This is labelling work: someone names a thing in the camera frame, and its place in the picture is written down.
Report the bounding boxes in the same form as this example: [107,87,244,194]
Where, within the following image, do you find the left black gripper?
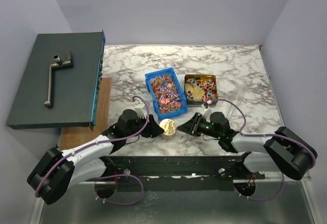
[125,113,165,139]

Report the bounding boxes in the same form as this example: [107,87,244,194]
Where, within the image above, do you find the clear glass jar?
[161,132,176,140]

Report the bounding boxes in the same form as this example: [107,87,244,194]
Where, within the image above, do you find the round jar lid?
[159,118,177,136]

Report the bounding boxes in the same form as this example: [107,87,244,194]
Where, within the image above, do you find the metal candy tin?
[184,74,218,106]

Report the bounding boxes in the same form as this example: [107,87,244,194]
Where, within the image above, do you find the blue candy bin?
[145,67,188,120]

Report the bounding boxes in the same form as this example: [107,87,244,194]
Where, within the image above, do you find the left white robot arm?
[27,109,164,205]

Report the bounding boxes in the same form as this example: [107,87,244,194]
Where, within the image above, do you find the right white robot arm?
[177,112,317,180]

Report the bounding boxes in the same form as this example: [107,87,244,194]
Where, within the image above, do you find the wooden board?
[59,78,112,151]

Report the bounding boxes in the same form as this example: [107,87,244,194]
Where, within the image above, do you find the dark grey box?
[6,32,106,129]

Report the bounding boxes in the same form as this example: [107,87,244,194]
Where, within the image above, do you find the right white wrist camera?
[202,100,212,118]

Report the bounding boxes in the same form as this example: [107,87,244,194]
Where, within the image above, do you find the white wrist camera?
[202,100,212,118]
[133,101,149,118]

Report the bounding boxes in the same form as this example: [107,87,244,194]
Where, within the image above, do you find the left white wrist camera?
[133,101,149,118]

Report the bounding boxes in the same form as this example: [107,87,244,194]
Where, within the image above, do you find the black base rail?
[95,156,264,195]

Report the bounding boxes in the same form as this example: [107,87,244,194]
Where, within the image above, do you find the metal crank handle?
[43,51,74,108]

